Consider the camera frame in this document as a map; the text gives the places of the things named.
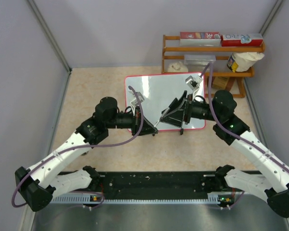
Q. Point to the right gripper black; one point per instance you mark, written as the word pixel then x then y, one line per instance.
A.
pixel 175 114

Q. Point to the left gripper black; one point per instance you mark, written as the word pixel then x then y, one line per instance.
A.
pixel 136 121

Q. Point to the whiteboard with pink frame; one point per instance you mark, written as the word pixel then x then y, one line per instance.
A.
pixel 158 91

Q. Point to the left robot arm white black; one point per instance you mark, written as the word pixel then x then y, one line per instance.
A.
pixel 43 181

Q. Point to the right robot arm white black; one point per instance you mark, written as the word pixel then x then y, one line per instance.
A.
pixel 272 184

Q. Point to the white flour bag lower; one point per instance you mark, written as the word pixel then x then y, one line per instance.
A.
pixel 177 67

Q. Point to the white flour bag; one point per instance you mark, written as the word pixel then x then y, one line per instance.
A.
pixel 177 67
pixel 242 61

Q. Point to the clear plastic container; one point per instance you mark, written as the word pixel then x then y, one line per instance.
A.
pixel 200 60

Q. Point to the brown cardboard box right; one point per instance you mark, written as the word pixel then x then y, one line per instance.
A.
pixel 222 83

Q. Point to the wooden shelf rack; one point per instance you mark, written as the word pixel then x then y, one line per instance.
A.
pixel 173 56

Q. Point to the red foil box left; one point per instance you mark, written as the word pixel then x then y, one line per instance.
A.
pixel 197 39

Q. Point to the white flour bag upper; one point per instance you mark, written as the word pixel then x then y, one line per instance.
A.
pixel 242 61

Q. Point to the red white box right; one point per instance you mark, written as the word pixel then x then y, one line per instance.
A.
pixel 238 40

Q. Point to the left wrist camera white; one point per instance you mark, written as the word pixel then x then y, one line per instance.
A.
pixel 136 100

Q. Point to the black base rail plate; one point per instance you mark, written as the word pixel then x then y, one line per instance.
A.
pixel 160 185

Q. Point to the grey slotted cable duct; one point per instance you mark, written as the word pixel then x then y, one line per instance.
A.
pixel 77 198

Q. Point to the aluminium frame post right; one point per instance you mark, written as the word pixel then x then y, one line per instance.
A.
pixel 271 16

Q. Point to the aluminium frame post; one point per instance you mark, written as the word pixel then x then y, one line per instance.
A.
pixel 271 16
pixel 48 34

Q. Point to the aluminium frame post left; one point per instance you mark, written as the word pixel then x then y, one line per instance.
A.
pixel 48 34

